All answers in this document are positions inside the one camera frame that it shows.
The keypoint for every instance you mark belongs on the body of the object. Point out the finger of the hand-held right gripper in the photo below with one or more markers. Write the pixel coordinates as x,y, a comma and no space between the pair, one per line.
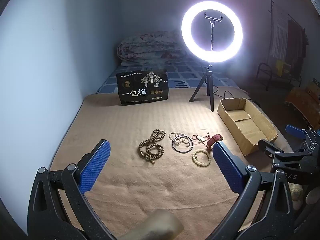
268,148
293,130

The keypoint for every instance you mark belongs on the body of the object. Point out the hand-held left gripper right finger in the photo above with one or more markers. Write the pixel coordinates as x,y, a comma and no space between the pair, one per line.
226,165

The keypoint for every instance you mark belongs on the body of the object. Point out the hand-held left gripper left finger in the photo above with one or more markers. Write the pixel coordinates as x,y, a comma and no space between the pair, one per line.
96,162

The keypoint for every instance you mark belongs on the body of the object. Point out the cardboard box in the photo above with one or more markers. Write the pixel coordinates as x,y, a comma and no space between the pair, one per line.
246,122

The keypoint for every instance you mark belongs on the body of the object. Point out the orange patterned furniture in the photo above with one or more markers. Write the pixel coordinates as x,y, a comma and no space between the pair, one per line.
302,102

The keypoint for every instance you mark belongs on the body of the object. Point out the yellow box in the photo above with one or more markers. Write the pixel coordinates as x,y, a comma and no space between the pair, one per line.
282,67

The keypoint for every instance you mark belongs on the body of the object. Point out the black snack bag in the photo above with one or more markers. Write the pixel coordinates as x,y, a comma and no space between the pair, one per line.
142,87

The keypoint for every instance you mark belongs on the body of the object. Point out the clothes rack with clothes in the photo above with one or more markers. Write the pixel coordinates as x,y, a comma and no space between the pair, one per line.
292,35

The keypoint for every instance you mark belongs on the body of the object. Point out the blue patterned bedsheet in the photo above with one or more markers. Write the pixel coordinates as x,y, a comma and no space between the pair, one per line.
180,75

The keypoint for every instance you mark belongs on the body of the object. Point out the phone holder clamp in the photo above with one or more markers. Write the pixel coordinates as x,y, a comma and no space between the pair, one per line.
212,35

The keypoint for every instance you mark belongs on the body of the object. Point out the folded floral quilt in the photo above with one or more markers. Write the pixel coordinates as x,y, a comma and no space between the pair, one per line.
150,47

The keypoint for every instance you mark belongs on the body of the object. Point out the black metal chair frame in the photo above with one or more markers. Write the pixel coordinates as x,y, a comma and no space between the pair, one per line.
262,72

